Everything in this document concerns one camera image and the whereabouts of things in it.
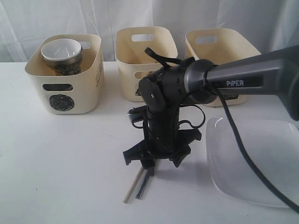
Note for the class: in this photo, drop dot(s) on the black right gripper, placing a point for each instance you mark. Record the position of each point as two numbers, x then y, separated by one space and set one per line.
165 136

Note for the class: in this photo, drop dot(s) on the steel table knife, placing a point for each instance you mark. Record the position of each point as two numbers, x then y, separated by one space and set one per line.
142 185

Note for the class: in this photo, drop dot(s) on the wooden chopstick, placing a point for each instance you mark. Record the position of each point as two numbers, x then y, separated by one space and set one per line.
133 186

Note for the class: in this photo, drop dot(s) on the steel bowl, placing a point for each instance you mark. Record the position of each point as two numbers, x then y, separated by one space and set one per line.
68 67

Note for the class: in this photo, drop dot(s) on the white square plate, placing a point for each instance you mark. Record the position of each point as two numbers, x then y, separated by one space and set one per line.
266 157

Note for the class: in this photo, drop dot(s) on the white round bowl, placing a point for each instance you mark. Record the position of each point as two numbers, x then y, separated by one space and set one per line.
61 49

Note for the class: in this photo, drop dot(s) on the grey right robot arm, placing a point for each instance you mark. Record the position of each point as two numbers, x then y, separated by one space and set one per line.
189 82

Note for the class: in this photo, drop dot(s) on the cream bin with circle mark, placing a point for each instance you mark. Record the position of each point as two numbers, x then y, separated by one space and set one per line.
76 94

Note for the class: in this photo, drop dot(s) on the cream bin with triangle mark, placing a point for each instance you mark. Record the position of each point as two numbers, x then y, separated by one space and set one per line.
133 63

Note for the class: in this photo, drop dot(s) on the cream bin with square mark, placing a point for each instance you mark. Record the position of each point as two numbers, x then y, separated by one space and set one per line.
219 45

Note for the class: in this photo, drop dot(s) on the white curtain backdrop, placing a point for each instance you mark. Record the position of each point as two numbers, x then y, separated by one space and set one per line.
24 24

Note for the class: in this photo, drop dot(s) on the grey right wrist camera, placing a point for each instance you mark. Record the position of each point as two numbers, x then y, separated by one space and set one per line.
137 114

